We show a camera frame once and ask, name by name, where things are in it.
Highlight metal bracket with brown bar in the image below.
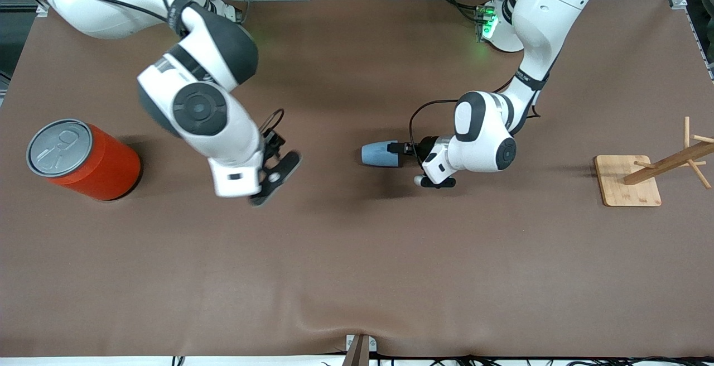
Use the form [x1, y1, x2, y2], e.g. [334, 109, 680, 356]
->
[345, 334, 378, 366]

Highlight brown table mat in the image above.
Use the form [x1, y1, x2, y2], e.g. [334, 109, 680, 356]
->
[0, 0, 714, 358]

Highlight orange canister with grey lid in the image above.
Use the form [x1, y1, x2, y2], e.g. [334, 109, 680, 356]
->
[26, 119, 142, 201]

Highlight wooden mug tree stand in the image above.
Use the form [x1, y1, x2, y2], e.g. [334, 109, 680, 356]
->
[594, 115, 714, 208]

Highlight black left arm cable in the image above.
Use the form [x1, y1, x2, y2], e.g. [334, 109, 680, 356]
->
[408, 73, 539, 149]

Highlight light blue cup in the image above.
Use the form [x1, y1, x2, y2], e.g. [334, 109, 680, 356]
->
[361, 140, 402, 168]

